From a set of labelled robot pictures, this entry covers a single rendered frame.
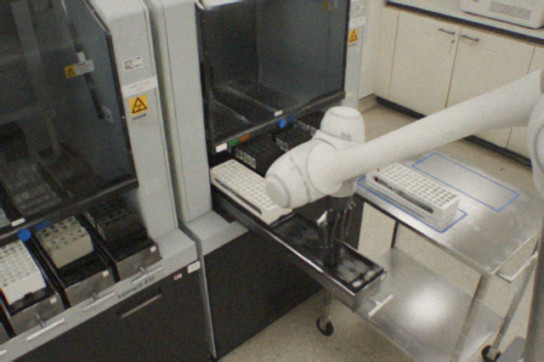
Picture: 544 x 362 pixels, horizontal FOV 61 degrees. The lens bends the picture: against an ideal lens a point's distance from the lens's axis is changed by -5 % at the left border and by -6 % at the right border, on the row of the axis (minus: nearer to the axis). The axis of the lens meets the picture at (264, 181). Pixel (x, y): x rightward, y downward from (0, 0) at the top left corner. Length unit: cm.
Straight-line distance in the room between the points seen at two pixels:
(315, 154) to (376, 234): 178
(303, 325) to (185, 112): 119
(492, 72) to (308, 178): 267
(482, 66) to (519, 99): 266
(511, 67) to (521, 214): 191
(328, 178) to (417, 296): 116
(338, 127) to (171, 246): 70
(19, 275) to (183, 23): 78
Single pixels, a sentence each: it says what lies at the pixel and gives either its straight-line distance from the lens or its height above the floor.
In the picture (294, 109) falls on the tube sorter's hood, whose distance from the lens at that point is 166.
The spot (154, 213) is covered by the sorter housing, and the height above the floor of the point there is 84.
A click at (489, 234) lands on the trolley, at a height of 82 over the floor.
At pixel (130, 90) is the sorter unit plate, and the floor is 124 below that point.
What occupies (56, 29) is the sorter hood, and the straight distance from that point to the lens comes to 120.
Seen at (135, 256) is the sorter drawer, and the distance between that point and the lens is 140.
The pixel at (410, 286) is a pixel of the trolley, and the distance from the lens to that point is 205.
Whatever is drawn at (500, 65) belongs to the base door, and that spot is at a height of 64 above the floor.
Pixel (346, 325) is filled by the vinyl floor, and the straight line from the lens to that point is 223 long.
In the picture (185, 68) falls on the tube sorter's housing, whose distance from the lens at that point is 134.
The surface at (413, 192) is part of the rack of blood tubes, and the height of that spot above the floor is 88.
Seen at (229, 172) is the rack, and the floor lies 86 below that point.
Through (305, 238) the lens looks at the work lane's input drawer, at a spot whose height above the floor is 80.
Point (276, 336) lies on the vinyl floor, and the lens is 217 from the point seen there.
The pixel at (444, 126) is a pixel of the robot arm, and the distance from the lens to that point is 90.
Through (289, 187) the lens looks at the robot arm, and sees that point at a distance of 93.
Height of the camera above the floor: 172
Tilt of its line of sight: 34 degrees down
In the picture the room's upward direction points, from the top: 1 degrees counter-clockwise
